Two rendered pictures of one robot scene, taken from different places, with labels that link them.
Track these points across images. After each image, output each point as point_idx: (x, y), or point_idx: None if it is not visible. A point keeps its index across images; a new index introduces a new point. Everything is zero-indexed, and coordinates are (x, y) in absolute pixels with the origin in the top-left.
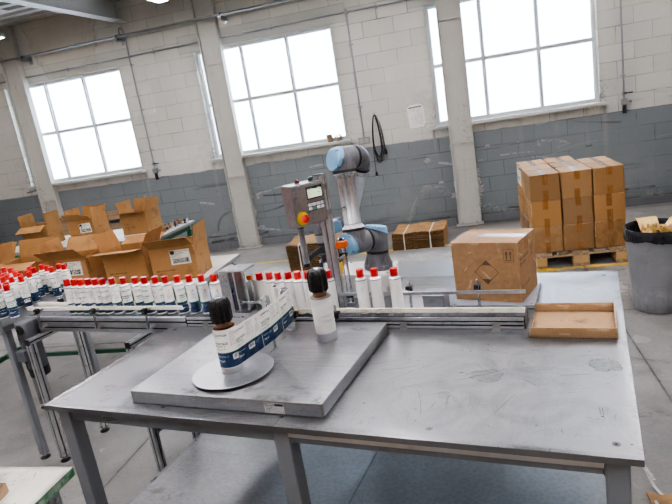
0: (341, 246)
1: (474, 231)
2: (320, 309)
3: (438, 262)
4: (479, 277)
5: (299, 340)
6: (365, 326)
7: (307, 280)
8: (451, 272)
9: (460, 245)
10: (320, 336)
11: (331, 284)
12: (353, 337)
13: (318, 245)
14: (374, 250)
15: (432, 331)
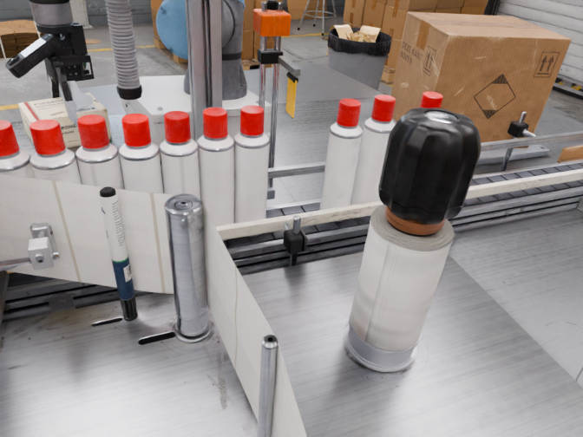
0: (280, 29)
1: (429, 16)
2: (435, 277)
3: (248, 77)
4: (477, 107)
5: (302, 385)
6: None
7: (415, 173)
8: (301, 94)
9: (468, 42)
10: (393, 355)
11: (266, 153)
12: (446, 316)
13: (47, 33)
14: (225, 49)
15: (497, 234)
